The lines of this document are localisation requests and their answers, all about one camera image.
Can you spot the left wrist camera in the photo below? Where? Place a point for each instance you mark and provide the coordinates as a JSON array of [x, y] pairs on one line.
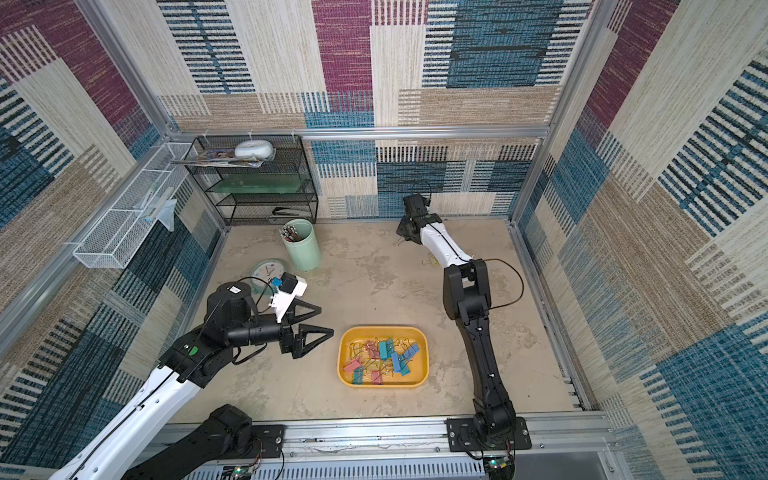
[[285, 289]]

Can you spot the blue binder clip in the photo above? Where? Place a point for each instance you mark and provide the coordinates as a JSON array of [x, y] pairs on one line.
[[410, 352]]

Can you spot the white oval device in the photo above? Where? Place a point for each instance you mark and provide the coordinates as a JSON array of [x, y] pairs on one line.
[[255, 150]]

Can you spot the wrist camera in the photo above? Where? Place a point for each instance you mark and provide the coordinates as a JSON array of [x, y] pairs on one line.
[[416, 204], [285, 289]]

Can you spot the teal binder clip carried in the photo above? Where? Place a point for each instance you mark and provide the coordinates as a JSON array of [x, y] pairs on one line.
[[387, 350]]

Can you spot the green round clock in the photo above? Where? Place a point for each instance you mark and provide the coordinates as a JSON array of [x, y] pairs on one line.
[[266, 271]]

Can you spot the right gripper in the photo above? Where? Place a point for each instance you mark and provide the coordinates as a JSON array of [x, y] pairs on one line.
[[411, 222]]

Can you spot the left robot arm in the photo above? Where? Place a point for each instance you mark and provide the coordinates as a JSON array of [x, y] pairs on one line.
[[232, 322]]

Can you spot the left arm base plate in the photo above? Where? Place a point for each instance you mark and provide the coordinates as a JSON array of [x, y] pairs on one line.
[[259, 441]]

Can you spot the green pen cup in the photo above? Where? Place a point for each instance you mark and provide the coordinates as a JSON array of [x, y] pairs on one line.
[[301, 242]]

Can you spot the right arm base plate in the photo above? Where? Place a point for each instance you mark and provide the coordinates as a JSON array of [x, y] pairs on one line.
[[464, 435]]

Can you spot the teal binder clip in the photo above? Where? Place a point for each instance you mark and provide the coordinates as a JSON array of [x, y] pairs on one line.
[[358, 376]]

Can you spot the yellow storage tray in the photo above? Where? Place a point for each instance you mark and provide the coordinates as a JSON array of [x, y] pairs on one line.
[[352, 346]]

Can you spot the white wire wall basket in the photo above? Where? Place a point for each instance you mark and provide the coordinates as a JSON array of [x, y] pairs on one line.
[[146, 199]]

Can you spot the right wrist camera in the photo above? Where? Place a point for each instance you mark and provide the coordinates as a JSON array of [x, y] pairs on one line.
[[416, 204]]

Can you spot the black wire shelf rack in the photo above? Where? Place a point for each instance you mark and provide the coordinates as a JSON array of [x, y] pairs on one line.
[[282, 189]]

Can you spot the magazines on shelf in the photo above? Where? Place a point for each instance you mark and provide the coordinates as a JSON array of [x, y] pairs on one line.
[[221, 159]]

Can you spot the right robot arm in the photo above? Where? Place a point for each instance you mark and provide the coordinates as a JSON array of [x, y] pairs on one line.
[[467, 301]]

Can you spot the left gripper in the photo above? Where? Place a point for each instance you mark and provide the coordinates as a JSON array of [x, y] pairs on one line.
[[294, 343]]

